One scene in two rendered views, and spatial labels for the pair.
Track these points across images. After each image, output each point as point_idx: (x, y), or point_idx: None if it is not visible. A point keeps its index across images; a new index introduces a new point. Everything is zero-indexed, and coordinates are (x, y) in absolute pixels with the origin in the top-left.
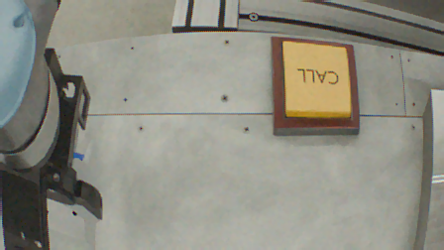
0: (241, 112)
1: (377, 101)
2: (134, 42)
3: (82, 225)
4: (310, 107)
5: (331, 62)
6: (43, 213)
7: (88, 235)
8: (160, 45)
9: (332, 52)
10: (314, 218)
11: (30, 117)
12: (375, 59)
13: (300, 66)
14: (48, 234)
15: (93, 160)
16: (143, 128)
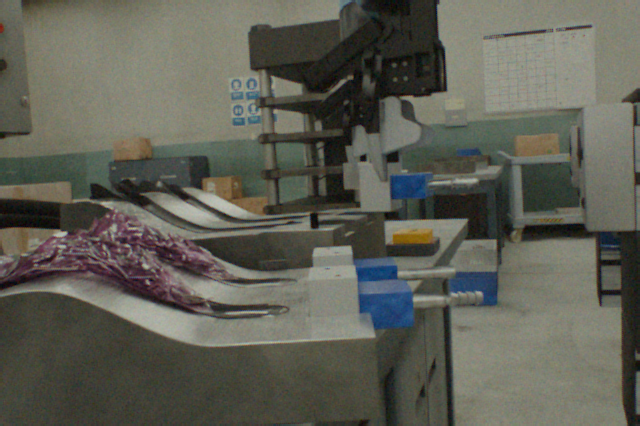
0: None
1: (402, 258)
2: (450, 238)
3: (348, 162)
4: (398, 230)
5: (419, 231)
6: (334, 92)
7: (347, 173)
8: (446, 240)
9: (425, 231)
10: None
11: (343, 27)
12: (428, 258)
13: (418, 229)
14: (330, 105)
15: (367, 144)
16: None
